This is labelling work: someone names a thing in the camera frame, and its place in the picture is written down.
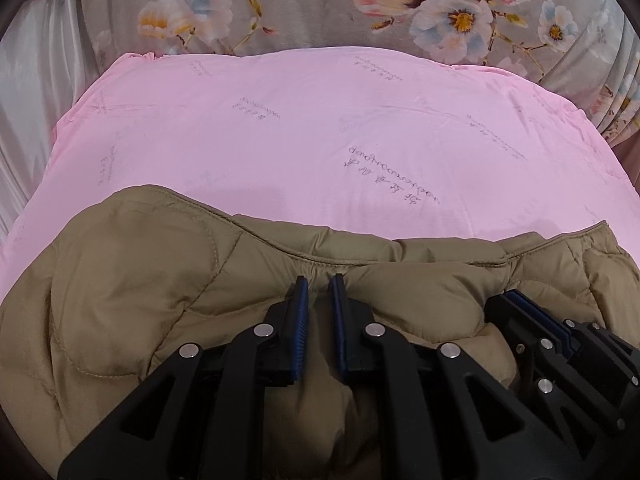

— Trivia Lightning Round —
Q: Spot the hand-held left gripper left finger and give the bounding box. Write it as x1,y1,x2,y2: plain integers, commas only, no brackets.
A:
57,276,309,480

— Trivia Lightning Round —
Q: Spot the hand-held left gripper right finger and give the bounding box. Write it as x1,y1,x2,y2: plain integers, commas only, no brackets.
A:
330,274,601,480

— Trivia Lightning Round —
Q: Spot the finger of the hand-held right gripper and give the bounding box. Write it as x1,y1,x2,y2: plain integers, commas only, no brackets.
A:
505,289,640,411
484,294,637,441

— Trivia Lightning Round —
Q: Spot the olive quilted jacket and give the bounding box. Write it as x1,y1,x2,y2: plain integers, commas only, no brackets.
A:
0,185,640,480

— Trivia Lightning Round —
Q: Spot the pink printed blanket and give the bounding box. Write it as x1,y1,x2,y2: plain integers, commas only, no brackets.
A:
0,50,633,301

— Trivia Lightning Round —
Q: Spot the grey floral curtain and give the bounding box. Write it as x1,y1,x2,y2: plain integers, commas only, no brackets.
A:
80,0,640,141

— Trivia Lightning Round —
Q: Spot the white satin curtain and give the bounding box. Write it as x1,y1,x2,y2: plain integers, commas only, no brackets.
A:
0,0,126,231

